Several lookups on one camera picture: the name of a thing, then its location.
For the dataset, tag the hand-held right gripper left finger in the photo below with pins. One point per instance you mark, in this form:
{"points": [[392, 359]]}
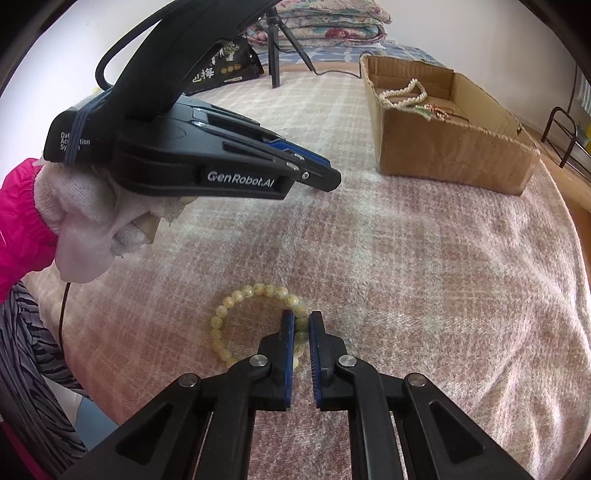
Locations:
{"points": [[287, 341]]}

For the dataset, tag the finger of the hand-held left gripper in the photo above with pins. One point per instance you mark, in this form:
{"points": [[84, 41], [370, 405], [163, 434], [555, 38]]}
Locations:
{"points": [[318, 177], [304, 157]]}

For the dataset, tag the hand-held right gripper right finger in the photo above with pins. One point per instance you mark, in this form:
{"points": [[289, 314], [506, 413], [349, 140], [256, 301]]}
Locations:
{"points": [[316, 341]]}

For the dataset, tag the brown cardboard box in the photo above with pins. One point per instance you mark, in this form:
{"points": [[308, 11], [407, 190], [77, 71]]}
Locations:
{"points": [[438, 152]]}

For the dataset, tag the person's left forearm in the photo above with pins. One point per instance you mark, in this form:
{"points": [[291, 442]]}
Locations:
{"points": [[18, 221]]}

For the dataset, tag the person's left hand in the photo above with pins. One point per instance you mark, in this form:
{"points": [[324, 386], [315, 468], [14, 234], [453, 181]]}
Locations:
{"points": [[87, 240]]}

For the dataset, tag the black light tripod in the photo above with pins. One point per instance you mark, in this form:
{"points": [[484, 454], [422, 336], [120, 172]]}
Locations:
{"points": [[275, 60]]}

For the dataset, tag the black printed snack bag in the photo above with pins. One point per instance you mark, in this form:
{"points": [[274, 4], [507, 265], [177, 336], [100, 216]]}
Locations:
{"points": [[226, 64]]}

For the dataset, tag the pink plaid blanket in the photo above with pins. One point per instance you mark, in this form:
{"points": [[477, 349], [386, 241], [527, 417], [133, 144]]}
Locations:
{"points": [[415, 277]]}

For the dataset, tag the folded floral quilt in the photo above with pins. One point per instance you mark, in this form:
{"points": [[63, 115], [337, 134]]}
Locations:
{"points": [[323, 27]]}

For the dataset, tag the light blue cloth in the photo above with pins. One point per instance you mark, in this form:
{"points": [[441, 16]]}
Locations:
{"points": [[94, 420]]}

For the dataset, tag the zebra striped clothing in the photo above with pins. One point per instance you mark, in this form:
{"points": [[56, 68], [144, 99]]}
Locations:
{"points": [[27, 360]]}

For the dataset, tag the black metal clothes rack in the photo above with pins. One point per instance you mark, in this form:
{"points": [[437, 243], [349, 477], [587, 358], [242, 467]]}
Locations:
{"points": [[561, 109]]}

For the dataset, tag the striped hanging towel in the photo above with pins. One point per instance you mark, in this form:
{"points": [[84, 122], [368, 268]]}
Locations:
{"points": [[585, 97]]}

